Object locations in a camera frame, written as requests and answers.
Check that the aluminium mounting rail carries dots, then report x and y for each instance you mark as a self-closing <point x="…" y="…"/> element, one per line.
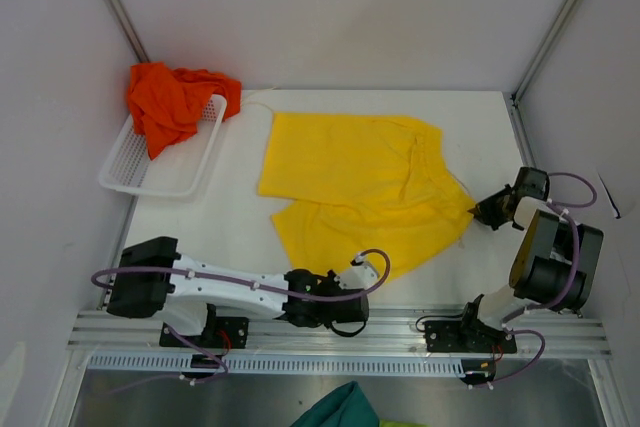
<point x="389" y="332"/>

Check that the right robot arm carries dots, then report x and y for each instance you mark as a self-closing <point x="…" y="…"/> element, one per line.
<point x="556" y="262"/>

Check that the white plastic basket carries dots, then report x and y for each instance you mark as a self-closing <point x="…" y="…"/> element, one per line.
<point x="176" y="172"/>

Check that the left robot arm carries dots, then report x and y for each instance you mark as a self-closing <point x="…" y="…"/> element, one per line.
<point x="182" y="291"/>

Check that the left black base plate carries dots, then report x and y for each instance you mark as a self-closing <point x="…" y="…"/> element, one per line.
<point x="222" y="333"/>

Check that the yellow shorts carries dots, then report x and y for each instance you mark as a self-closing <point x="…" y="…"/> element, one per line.
<point x="361" y="181"/>

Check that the left aluminium corner post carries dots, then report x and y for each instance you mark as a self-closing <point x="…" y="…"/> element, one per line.
<point x="123" y="20"/>

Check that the right side aluminium rail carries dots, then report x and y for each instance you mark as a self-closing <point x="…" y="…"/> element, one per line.
<point x="547" y="203"/>

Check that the aluminium corner post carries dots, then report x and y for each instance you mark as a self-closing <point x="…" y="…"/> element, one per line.
<point x="123" y="20"/>
<point x="552" y="35"/>

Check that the slotted cable duct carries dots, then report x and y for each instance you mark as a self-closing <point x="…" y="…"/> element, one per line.
<point x="415" y="366"/>

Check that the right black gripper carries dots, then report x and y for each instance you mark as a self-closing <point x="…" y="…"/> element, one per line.
<point x="482" y="210"/>

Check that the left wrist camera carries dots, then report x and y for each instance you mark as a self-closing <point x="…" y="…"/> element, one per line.
<point x="360" y="275"/>

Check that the teal cloth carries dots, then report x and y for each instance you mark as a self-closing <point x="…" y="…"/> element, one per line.
<point x="345" y="406"/>

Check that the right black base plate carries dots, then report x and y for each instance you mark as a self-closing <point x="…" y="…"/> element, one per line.
<point x="453" y="335"/>

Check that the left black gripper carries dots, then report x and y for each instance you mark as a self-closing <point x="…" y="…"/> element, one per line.
<point x="329" y="280"/>

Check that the orange shorts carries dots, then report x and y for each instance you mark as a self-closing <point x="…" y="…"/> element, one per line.
<point x="167" y="104"/>

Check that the right aluminium corner post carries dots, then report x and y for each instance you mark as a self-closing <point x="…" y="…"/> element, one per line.
<point x="552" y="35"/>

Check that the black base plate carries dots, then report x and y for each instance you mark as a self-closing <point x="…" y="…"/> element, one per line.
<point x="453" y="335"/>
<point x="222" y="333"/>

